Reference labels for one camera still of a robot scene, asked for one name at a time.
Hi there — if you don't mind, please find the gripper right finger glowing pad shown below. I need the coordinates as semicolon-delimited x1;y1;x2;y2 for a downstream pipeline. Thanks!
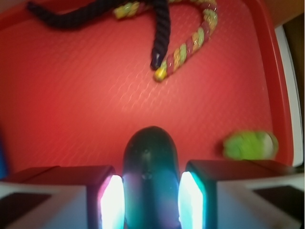
178;160;305;229

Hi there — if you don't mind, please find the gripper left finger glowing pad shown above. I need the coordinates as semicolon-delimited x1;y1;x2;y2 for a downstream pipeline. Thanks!
0;165;124;229

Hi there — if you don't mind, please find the dark green plastic pickle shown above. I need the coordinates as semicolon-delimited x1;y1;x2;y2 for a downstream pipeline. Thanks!
122;126;181;229

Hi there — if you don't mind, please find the green plush toy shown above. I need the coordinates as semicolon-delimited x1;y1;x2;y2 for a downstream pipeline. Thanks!
223;130;279;160

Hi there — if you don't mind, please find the blue plastic bottle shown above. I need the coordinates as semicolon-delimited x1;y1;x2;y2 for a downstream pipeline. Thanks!
0;139;9;179

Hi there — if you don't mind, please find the red plastic tray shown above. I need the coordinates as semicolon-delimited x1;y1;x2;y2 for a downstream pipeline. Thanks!
0;0;294;173

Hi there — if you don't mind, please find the yellow pink braided rope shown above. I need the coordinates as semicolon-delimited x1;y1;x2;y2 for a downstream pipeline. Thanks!
113;0;219;83

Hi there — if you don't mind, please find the navy blue braided rope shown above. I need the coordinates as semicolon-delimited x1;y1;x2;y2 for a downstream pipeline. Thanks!
26;0;171;71

